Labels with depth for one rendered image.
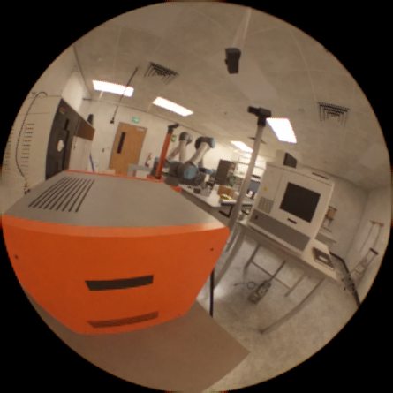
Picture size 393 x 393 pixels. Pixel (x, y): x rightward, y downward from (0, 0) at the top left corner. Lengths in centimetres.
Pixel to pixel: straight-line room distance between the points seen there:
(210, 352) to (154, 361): 18
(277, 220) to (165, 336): 91
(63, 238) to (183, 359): 48
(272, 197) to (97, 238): 96
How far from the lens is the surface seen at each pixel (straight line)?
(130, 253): 17
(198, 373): 54
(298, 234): 94
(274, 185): 97
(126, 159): 465
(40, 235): 18
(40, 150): 76
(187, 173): 105
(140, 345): 52
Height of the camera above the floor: 122
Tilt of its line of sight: 13 degrees down
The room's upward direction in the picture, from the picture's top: 16 degrees clockwise
